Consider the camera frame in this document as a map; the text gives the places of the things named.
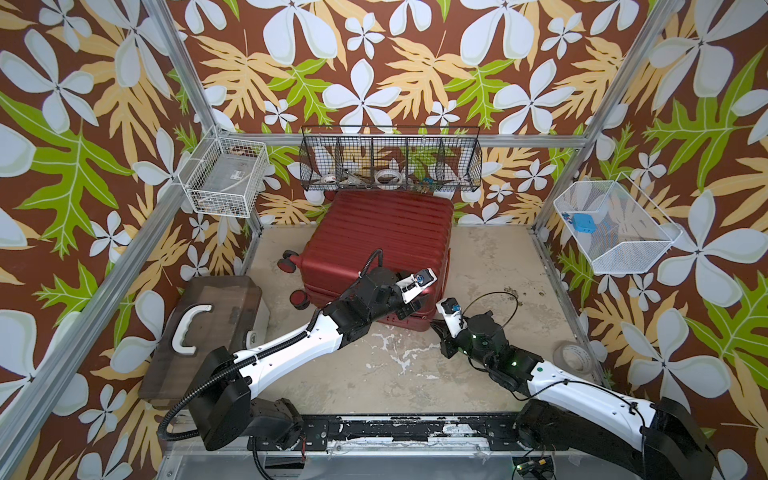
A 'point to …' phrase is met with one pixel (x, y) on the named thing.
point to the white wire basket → (225, 175)
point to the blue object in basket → (584, 222)
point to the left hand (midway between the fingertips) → (420, 283)
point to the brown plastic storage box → (213, 311)
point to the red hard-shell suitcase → (412, 232)
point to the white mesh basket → (616, 227)
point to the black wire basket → (390, 158)
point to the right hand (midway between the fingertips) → (431, 322)
